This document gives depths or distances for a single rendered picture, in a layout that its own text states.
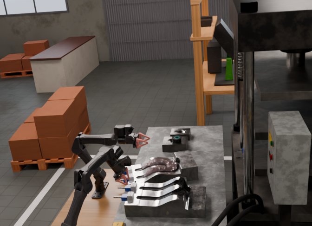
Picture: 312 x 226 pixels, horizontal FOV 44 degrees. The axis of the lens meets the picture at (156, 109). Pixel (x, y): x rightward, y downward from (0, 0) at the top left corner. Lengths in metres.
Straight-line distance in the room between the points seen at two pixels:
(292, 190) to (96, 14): 8.08
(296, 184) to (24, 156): 3.62
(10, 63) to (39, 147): 4.90
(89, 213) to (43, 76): 5.52
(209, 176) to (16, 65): 7.27
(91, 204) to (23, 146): 2.37
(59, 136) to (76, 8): 5.49
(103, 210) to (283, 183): 1.19
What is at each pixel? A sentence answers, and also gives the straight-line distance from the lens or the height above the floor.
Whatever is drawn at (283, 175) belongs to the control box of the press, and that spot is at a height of 1.24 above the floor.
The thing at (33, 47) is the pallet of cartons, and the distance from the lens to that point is 9.70.
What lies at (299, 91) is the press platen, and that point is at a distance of 2.33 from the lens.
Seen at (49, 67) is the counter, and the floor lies 0.50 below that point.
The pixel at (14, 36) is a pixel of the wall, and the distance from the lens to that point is 10.68.
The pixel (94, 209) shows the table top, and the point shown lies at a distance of 2.68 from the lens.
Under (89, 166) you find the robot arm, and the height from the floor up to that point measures 1.22.
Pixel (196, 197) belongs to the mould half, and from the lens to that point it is 2.56.
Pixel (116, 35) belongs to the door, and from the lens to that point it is 9.55.
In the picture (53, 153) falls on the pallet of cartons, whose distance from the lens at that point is 4.90.
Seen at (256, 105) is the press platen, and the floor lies 1.29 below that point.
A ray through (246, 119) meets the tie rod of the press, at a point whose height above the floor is 1.40.
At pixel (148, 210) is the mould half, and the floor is 0.85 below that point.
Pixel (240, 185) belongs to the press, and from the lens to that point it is 2.81.
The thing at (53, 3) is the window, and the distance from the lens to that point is 10.00.
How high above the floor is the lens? 2.31
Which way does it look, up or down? 21 degrees down
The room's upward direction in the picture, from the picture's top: 5 degrees counter-clockwise
